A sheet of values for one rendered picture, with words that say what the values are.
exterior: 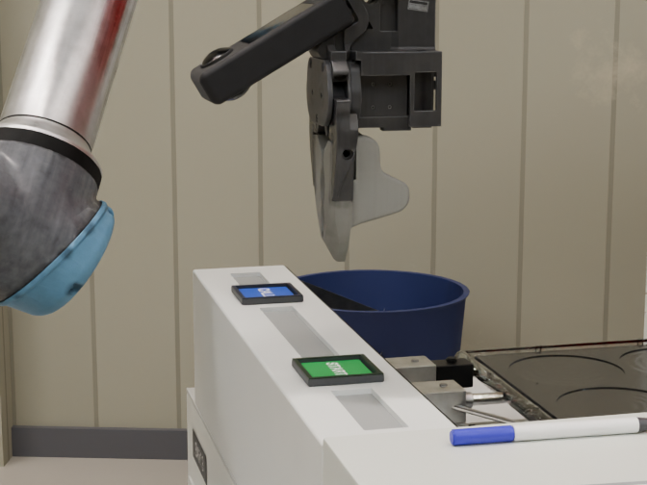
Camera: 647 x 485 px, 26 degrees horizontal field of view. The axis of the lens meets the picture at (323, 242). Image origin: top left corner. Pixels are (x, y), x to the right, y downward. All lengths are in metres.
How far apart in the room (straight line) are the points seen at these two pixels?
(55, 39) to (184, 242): 2.36
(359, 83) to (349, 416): 0.23
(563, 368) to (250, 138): 2.34
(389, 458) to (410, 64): 0.28
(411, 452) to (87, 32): 0.58
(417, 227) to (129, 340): 0.81
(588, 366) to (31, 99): 0.55
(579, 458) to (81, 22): 0.65
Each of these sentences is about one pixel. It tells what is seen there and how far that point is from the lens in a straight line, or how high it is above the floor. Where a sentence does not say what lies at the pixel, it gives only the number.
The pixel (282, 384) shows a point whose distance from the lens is 1.00.
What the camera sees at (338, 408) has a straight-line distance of 0.95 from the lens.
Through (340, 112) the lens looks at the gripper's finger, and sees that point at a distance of 0.95.
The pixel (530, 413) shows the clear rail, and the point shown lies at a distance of 1.15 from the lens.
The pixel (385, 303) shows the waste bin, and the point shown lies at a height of 0.46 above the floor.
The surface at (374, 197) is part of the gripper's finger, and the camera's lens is 0.99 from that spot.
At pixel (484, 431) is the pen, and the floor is 0.97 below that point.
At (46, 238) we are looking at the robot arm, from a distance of 1.18.
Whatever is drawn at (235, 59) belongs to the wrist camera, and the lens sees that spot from 0.95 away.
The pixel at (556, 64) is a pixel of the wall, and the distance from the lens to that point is 3.53.
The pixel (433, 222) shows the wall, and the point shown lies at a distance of 3.56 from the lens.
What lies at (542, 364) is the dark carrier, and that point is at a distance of 1.30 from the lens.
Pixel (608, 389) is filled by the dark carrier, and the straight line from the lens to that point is 1.23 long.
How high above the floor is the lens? 1.24
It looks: 11 degrees down
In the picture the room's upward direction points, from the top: straight up
